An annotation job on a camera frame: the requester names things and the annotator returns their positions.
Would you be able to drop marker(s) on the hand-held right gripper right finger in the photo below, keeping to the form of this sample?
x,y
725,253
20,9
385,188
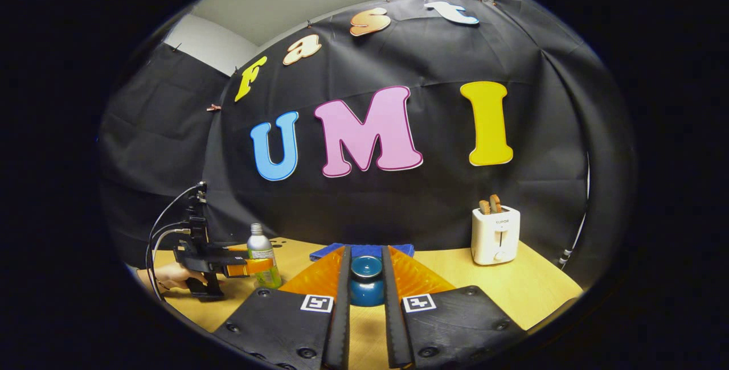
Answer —
x,y
394,324

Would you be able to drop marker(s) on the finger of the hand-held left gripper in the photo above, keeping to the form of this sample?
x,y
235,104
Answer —
x,y
236,255
248,269

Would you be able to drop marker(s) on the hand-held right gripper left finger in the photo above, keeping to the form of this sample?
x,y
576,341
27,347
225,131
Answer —
x,y
339,324

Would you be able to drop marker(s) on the silver water bottle green label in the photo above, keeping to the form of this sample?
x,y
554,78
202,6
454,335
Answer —
x,y
261,242

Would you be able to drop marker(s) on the blue teacup lid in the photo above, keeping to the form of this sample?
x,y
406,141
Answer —
x,y
366,287

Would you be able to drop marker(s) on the blue towel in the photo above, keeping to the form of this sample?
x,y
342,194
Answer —
x,y
322,253

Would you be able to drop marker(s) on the black backdrop cloth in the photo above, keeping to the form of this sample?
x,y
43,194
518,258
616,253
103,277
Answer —
x,y
398,205

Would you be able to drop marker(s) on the white toaster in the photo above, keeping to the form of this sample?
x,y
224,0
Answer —
x,y
495,236

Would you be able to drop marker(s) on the toast slice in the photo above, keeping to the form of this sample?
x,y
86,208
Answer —
x,y
484,206
495,203

